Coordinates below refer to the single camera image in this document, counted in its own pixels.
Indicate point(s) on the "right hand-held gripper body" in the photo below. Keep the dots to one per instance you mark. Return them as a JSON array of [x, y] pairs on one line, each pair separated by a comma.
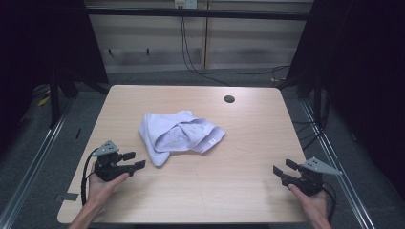
[[310, 178]]

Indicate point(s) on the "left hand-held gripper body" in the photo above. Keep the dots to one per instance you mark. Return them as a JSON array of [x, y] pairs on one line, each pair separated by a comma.
[[108, 165]]

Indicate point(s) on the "white printed towel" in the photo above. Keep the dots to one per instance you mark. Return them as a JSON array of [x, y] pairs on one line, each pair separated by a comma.
[[178, 135]]

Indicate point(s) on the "person's left hand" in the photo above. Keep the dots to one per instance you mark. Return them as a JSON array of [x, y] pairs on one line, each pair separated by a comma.
[[102, 189]]

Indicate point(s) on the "person's right hand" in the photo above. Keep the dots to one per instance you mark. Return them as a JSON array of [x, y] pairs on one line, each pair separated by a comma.
[[310, 203]]

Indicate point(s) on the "black tape strip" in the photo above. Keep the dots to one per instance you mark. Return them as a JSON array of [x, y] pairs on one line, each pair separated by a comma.
[[78, 133]]

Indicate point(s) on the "grey tape strip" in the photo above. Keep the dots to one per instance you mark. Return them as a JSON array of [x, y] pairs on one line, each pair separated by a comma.
[[70, 196]]

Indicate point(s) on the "black metal stand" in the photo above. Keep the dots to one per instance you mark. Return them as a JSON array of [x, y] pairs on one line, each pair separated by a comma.
[[54, 101]]

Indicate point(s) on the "yellow floor object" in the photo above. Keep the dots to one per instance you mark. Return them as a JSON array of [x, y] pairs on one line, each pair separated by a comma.
[[44, 100]]

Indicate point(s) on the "black curtain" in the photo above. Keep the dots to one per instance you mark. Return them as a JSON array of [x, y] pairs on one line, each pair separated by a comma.
[[363, 63], [38, 41]]

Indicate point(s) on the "metal floor rail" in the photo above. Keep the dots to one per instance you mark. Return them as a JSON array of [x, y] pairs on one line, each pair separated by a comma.
[[31, 165], [340, 165]]

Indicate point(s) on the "black horizontal frame bar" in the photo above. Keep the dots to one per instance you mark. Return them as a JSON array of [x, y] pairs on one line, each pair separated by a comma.
[[197, 13]]

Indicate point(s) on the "white wall outlet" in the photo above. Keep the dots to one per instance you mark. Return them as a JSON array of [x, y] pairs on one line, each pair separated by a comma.
[[185, 4]]

